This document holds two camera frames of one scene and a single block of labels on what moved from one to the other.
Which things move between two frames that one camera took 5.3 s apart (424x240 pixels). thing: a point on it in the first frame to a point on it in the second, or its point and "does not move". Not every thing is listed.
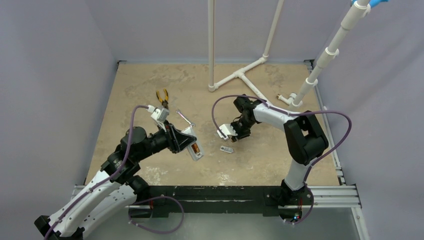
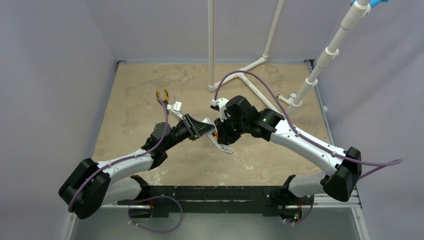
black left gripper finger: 179,140 to 195,128
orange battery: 196,148 to 215,134
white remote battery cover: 226,149 does not move
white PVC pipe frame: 359,9 does not move
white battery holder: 195,149 to 213,135
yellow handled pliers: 165,102 does not move
